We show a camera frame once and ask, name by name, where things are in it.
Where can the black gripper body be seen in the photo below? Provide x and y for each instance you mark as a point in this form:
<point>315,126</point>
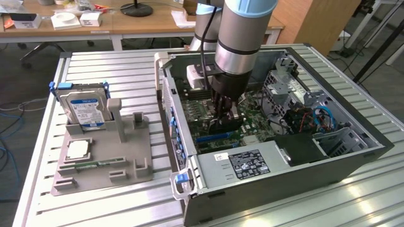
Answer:
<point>229,85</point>

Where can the graphics card black cooler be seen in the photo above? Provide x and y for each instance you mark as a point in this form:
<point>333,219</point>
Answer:
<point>224,126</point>

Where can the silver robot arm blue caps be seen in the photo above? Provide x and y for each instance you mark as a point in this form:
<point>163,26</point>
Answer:
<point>240,35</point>

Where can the CPU socket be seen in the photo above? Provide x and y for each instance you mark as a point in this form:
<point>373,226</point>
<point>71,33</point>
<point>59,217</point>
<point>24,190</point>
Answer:
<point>207,107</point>

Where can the green motherboard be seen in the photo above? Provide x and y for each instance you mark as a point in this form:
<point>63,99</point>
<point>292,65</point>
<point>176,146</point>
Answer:
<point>255,113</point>

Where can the silver chipset heatsink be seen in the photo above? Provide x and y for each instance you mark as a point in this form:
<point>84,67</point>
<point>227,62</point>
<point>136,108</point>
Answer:
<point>252,140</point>

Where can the grey power supply unit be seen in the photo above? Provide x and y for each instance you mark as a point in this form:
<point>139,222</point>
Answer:
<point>220,170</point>

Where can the black plastic shroud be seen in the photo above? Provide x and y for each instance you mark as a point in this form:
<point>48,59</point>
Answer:
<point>300,149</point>

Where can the stack of white papers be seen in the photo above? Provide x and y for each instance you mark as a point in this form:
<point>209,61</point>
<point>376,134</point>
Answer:
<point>181,20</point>

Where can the blue plastic case latch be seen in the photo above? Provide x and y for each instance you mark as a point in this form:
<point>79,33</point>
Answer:
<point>180,179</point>

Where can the black open PC case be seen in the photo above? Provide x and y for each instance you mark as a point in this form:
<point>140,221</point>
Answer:
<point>284,189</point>

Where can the brown cardboard box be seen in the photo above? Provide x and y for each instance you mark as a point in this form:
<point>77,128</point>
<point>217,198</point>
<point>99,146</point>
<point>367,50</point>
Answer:
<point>189,8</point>

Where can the wooden cabinet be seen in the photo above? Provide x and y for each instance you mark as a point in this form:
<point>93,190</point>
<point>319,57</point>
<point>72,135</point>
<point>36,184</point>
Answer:
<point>315,23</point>

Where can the black power brick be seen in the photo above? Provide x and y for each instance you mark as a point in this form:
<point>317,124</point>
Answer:
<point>347,52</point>

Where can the hard disk blue carrier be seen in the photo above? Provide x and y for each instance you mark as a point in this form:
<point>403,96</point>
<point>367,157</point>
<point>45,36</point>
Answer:
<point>85,108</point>

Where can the black round lamp base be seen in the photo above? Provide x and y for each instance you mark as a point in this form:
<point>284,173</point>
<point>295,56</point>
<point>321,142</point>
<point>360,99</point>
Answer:
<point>137,10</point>

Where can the green RAM stick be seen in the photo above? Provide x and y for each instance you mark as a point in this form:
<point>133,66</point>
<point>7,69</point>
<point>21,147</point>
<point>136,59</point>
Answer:
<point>91,163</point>

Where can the black stand pole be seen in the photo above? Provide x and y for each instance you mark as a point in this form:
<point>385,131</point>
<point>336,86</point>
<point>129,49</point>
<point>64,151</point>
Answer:
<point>379,54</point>

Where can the silver CPU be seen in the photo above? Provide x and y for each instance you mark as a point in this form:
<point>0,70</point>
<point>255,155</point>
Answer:
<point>77,150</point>

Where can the grey parts rack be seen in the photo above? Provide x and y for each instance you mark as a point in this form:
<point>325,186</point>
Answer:
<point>95,179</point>

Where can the small white box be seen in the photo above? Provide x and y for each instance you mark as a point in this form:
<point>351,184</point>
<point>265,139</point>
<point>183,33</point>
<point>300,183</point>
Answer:
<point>91,20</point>

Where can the white square dish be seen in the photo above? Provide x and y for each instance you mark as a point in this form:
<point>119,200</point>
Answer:
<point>65,23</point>

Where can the white box black label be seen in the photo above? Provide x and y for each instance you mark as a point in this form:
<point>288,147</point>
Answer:
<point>27,23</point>

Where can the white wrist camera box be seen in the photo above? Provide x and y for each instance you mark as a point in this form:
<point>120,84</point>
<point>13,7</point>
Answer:
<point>197,79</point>

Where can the wooden desk white frame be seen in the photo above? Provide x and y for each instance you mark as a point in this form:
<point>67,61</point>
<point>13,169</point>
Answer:
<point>40,33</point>
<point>151,23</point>

